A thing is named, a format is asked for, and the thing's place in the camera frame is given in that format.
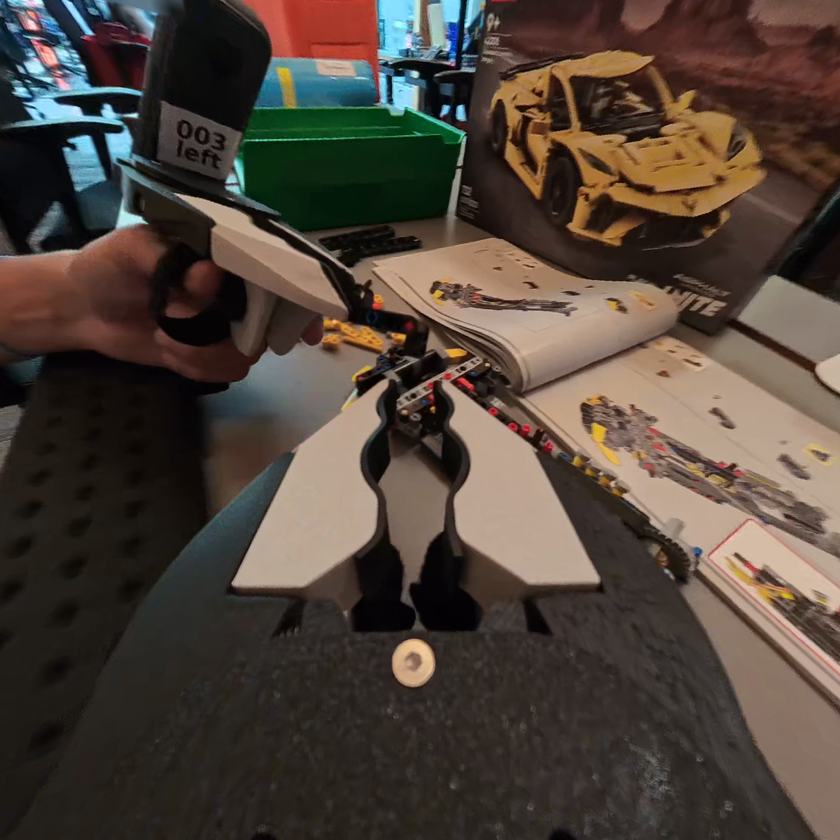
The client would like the blue wrapped bundle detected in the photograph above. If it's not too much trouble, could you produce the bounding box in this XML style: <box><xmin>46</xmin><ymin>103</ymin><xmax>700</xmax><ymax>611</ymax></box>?
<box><xmin>252</xmin><ymin>58</ymin><xmax>382</xmax><ymax>110</ymax></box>

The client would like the lego car chassis model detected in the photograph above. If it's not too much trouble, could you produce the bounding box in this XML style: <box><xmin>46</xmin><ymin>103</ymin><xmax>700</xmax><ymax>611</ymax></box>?
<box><xmin>340</xmin><ymin>348</ymin><xmax>700</xmax><ymax>586</ymax></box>

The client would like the person's left hand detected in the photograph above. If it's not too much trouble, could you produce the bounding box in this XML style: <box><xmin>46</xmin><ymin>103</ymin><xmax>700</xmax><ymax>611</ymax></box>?
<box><xmin>66</xmin><ymin>223</ymin><xmax>327</xmax><ymax>386</ymax></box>

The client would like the black perforated lego plate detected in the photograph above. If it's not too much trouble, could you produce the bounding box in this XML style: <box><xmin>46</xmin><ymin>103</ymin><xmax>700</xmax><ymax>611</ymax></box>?
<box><xmin>336</xmin><ymin>235</ymin><xmax>423</xmax><ymax>268</ymax></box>

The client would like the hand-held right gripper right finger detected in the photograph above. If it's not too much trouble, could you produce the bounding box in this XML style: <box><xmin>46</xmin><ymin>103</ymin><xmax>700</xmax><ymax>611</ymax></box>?
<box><xmin>436</xmin><ymin>381</ymin><xmax>603</xmax><ymax>618</ymax></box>

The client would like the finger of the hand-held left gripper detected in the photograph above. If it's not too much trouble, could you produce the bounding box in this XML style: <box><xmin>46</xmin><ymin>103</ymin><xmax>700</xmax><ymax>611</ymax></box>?
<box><xmin>209</xmin><ymin>213</ymin><xmax>353</xmax><ymax>324</ymax></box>
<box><xmin>249</xmin><ymin>209</ymin><xmax>380</xmax><ymax>317</ymax></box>

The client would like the orange plastic carrier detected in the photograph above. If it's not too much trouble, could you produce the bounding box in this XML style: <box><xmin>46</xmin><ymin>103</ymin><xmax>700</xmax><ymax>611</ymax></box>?
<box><xmin>243</xmin><ymin>0</ymin><xmax>382</xmax><ymax>81</ymax></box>

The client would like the black lego set box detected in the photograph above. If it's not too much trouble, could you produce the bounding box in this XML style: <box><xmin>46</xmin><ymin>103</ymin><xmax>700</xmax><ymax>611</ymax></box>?
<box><xmin>456</xmin><ymin>0</ymin><xmax>840</xmax><ymax>337</ymax></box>

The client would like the green plastic bin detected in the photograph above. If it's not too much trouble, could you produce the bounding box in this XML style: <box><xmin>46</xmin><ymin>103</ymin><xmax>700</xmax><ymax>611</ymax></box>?
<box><xmin>236</xmin><ymin>107</ymin><xmax>468</xmax><ymax>232</ymax></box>

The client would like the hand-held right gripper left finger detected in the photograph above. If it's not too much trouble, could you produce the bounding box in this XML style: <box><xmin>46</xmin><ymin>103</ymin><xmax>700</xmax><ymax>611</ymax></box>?
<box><xmin>231</xmin><ymin>379</ymin><xmax>398</xmax><ymax>614</ymax></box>

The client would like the lego instruction booklet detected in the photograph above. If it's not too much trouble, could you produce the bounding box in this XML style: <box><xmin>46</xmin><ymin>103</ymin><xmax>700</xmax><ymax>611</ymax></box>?
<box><xmin>371</xmin><ymin>238</ymin><xmax>840</xmax><ymax>707</ymax></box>

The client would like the pile of yellow lego pieces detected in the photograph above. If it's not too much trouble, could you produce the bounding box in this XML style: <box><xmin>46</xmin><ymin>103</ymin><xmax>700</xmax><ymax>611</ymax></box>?
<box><xmin>322</xmin><ymin>315</ymin><xmax>409</xmax><ymax>353</ymax></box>

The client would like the black perforated chair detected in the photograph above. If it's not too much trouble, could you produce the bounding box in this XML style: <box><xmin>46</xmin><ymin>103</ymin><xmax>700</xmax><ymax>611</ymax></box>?
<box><xmin>0</xmin><ymin>354</ymin><xmax>212</xmax><ymax>811</ymax></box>

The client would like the black office chair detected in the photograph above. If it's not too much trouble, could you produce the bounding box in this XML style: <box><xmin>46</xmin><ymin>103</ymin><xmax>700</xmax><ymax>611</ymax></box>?
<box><xmin>0</xmin><ymin>85</ymin><xmax>143</xmax><ymax>255</ymax></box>

